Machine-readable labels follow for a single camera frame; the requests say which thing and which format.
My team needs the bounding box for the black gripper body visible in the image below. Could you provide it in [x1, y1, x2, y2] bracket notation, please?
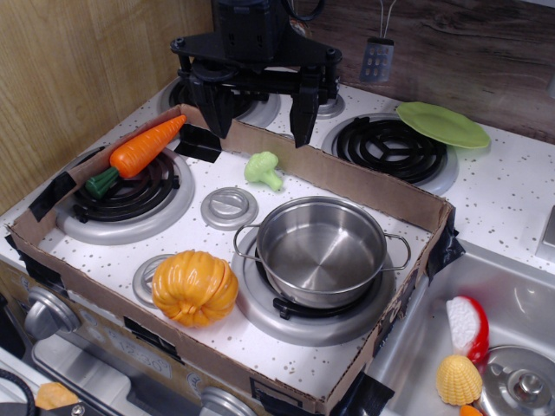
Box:
[170, 1, 342, 104]

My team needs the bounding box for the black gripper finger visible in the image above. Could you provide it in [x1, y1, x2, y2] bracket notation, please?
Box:
[189, 76, 234, 139]
[290, 68, 320, 148]

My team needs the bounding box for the light green toy broccoli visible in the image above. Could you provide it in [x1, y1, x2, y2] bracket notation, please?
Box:
[244, 151, 283, 192]

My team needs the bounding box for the stainless steel pot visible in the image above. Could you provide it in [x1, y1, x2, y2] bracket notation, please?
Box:
[232, 196, 412, 309]

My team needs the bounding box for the steel pot lid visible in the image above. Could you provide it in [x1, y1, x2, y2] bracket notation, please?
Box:
[473, 346, 554, 415]

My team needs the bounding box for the grey back stove disc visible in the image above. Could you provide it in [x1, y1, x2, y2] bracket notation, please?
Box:
[317, 94, 345, 120]

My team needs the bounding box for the grey stove disc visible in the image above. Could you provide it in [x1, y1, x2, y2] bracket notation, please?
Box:
[200, 187, 258, 231]
[317, 94, 345, 120]
[132, 254, 171, 309]

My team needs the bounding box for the hanging metal spatula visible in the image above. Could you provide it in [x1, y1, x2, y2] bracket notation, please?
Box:
[359, 1, 396, 83]

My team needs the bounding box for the back right stove burner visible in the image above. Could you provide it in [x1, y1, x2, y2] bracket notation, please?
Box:
[322, 114, 459, 195]

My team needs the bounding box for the orange toy carrot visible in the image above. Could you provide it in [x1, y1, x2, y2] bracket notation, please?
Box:
[85, 115, 186, 198]

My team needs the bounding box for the grey centre stove disc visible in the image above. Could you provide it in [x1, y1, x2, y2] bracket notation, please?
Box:
[200, 187, 258, 231]

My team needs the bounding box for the green plastic plate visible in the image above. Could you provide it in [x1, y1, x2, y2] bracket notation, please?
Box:
[395, 101, 491, 149]

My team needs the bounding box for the front left stove burner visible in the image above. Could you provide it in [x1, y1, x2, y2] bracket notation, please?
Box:
[56, 149, 195, 245]

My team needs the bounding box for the orange toy pumpkin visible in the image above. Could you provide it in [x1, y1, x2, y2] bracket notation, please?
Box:
[152, 250, 239, 328]

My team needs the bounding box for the grey front stove disc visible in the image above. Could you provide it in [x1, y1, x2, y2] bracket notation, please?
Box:
[132, 254, 171, 309]

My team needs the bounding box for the front right stove burner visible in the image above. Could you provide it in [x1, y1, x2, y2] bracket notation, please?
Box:
[232, 254, 396, 347]

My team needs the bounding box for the brown cardboard fence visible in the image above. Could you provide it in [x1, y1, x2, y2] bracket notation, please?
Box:
[7, 122, 454, 415]

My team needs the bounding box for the grey left stove knob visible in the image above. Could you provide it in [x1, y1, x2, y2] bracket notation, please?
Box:
[24, 287, 81, 340]

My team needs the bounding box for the grey stove knob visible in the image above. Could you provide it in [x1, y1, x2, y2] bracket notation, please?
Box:
[199, 387, 245, 416]
[24, 287, 81, 340]

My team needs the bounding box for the red white toy pepper slice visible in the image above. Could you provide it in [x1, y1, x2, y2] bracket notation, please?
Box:
[446, 296, 489, 363]

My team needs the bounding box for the metal sink basin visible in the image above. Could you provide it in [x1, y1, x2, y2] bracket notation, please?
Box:
[366, 243, 554, 415]

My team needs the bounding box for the grey right stove knob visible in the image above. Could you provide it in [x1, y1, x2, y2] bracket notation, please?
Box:
[199, 387, 245, 416]

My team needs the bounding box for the yellow toy corn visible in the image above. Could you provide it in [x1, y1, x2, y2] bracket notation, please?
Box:
[435, 354, 483, 406]

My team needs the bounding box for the orange toy piece bottom left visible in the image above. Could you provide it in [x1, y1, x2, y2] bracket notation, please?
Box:
[35, 382, 79, 410]

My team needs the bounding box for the small orange toy in sink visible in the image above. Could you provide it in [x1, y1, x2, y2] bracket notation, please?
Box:
[459, 405, 483, 416]

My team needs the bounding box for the black cable bottom left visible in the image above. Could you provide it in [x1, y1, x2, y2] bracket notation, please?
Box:
[0, 367, 36, 416]

